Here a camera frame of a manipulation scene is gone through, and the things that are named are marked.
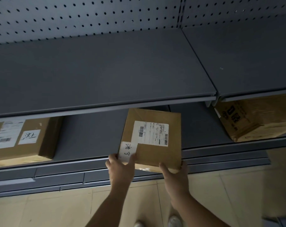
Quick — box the person's right hand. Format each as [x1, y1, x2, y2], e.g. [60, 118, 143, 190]
[159, 160, 190, 201]

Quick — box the person's left hand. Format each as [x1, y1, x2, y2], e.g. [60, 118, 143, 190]
[105, 153, 138, 189]

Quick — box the brown cardboard box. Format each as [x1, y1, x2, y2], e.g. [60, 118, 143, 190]
[118, 108, 182, 174]
[0, 116, 63, 168]

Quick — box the printed brown carton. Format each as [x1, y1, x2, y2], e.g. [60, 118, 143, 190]
[214, 94, 286, 143]

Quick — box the grey metal pegboard shelf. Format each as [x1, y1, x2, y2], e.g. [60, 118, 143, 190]
[0, 0, 286, 198]

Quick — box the person's left forearm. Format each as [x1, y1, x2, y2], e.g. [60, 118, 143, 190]
[85, 184, 132, 227]

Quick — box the person's right forearm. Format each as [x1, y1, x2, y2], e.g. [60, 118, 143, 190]
[172, 186, 231, 227]

